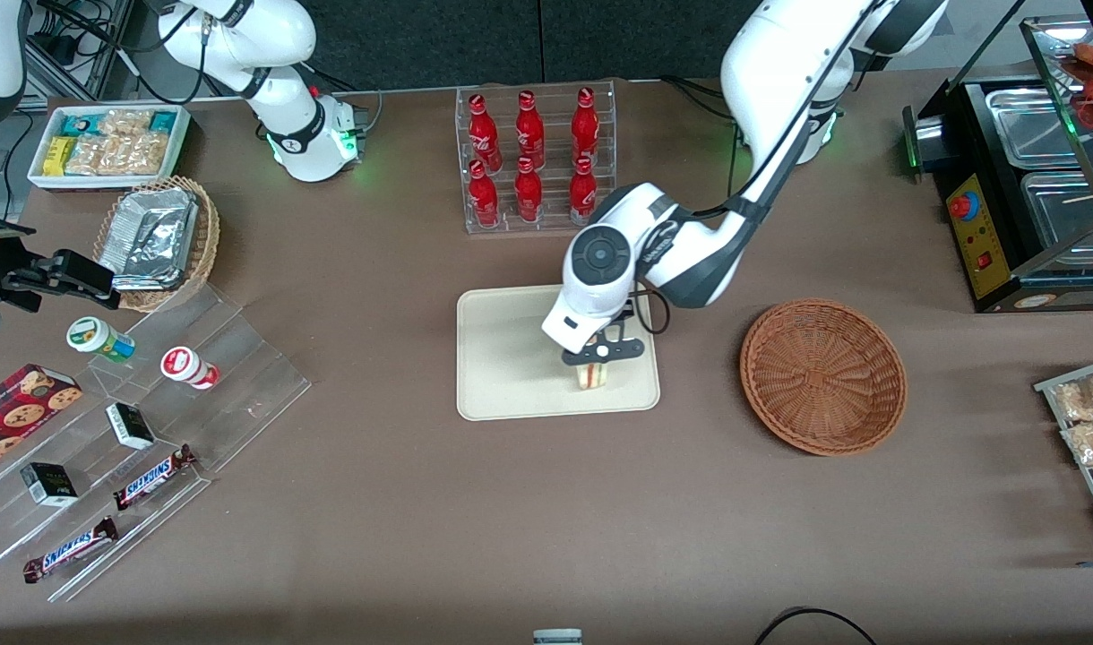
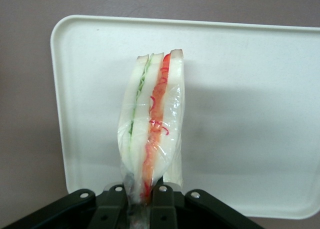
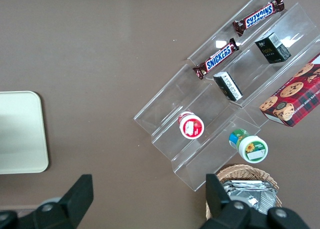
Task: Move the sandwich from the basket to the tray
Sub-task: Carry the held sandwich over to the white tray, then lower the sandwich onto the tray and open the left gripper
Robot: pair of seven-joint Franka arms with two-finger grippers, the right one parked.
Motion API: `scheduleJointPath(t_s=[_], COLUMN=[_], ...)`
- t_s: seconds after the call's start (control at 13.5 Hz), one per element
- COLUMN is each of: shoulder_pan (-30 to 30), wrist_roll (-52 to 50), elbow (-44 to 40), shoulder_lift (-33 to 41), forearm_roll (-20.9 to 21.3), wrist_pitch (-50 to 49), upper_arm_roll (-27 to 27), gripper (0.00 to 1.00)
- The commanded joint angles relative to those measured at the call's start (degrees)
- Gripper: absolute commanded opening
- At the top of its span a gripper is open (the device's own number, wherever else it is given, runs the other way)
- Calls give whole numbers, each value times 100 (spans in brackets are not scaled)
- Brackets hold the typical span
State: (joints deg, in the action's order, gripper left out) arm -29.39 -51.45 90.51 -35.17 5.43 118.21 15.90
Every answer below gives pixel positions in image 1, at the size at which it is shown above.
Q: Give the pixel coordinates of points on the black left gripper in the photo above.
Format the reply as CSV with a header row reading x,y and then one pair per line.
x,y
627,309

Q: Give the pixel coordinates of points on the triangle sandwich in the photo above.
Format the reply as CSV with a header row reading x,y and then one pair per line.
x,y
595,377

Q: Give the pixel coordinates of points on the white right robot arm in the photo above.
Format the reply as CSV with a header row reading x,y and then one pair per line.
x,y
278,90

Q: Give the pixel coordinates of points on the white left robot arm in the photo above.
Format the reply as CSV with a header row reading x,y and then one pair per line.
x,y
779,72

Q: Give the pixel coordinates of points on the beige plastic tray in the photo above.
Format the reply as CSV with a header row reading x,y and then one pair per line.
x,y
502,358

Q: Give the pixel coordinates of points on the oval tan wicker basket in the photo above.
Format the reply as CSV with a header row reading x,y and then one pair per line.
x,y
204,242

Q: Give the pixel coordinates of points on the round brown wicker basket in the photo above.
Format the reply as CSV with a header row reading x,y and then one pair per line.
x,y
820,376

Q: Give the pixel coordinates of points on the green lidded yogurt cup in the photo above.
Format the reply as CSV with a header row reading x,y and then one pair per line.
x,y
94,336

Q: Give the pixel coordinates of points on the white plastic snack bin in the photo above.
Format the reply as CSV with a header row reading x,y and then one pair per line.
x,y
38,175

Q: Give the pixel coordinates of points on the yellow snack bar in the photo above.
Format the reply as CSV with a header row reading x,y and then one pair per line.
x,y
58,155

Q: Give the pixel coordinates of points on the red cookie box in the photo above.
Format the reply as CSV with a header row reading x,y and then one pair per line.
x,y
18,412

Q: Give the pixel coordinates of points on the clear bag of crackers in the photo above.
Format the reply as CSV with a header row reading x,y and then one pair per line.
x,y
116,154
125,122

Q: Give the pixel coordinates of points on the clear acrylic bottle rack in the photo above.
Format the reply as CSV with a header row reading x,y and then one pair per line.
x,y
537,224

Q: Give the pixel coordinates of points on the red lidded yogurt cup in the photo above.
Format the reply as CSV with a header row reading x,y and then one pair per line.
x,y
184,365

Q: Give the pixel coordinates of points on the teal snack packet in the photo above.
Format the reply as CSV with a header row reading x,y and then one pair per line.
x,y
81,124
162,122

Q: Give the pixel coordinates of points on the small black box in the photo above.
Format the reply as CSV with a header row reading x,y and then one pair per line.
x,y
49,484
130,425

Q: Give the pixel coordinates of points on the red cola bottle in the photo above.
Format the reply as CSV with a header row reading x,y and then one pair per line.
x,y
483,197
528,193
580,188
529,130
484,134
585,125

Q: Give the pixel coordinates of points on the clear acrylic stepped display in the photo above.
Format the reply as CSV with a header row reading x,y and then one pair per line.
x,y
233,385

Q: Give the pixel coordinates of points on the Snickers chocolate bar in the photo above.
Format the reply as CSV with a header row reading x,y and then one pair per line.
x,y
152,477
67,551

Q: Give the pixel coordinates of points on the black food warmer cabinet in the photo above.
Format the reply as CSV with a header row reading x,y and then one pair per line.
x,y
985,269

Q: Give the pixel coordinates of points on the steel warmer pan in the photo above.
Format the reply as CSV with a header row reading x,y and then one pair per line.
x,y
1030,125
1062,224

